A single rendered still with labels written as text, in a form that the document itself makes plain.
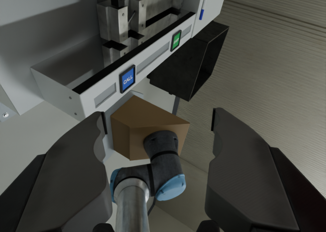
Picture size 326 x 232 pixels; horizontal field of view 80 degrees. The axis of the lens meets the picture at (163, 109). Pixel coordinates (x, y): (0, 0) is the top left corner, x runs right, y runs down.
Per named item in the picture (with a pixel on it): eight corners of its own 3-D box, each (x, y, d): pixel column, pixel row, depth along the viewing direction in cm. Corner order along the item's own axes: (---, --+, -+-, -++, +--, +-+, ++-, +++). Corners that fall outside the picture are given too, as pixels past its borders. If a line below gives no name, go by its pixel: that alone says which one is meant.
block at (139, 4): (129, -3, 49) (139, 1, 48) (138, -6, 51) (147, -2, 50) (130, 29, 55) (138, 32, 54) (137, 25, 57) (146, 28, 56)
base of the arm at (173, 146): (172, 150, 92) (177, 169, 85) (140, 151, 88) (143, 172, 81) (181, 129, 82) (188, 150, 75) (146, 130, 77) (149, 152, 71)
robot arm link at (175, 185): (178, 166, 83) (187, 198, 74) (147, 171, 81) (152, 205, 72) (181, 151, 75) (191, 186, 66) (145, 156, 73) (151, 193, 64)
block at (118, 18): (107, 6, 44) (118, 9, 43) (118, 2, 46) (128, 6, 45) (111, 40, 49) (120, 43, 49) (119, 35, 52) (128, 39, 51)
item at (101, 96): (28, 68, 40) (78, 95, 36) (163, 3, 75) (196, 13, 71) (43, 101, 47) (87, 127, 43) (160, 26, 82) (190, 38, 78)
